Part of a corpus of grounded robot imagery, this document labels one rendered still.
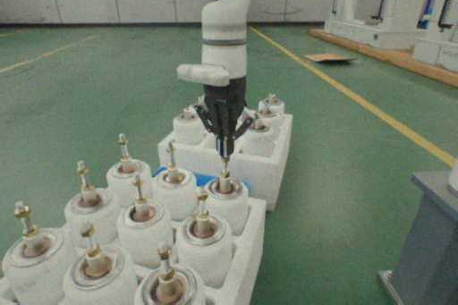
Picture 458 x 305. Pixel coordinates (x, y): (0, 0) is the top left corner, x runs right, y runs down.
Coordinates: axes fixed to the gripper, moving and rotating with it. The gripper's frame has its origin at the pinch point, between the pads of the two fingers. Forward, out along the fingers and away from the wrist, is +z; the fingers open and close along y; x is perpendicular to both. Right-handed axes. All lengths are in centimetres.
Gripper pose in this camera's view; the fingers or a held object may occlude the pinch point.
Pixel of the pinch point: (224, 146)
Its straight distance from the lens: 54.2
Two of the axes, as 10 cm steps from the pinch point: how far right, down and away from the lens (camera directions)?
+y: -8.4, -2.3, 4.9
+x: -5.4, 3.6, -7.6
